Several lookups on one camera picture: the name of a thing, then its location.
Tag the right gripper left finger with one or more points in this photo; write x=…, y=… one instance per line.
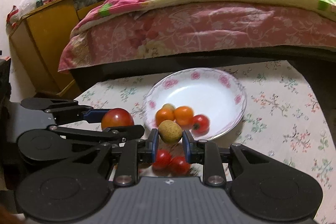
x=129, y=150

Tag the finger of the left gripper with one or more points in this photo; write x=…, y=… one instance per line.
x=65, y=111
x=105, y=134

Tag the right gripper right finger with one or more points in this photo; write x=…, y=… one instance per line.
x=210, y=156

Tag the large red tomato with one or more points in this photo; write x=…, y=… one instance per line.
x=117, y=117

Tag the red cherry tomato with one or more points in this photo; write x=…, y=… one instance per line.
x=200, y=124
x=162, y=161
x=178, y=166

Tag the tan longan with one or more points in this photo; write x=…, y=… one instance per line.
x=170, y=132
x=168, y=106

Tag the orange tangerine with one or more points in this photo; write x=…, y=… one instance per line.
x=183, y=115

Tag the small tangerine in plate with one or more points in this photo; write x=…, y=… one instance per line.
x=164, y=114

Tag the tan longan in plate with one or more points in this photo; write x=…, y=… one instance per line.
x=168, y=106

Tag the white floral plate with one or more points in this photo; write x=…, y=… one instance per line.
x=212, y=92

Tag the yellow wooden cabinet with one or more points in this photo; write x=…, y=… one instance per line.
x=39, y=39

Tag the floral white tablecloth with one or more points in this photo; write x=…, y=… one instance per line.
x=282, y=120

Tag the pink floral bed quilt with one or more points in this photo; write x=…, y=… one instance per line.
x=195, y=27

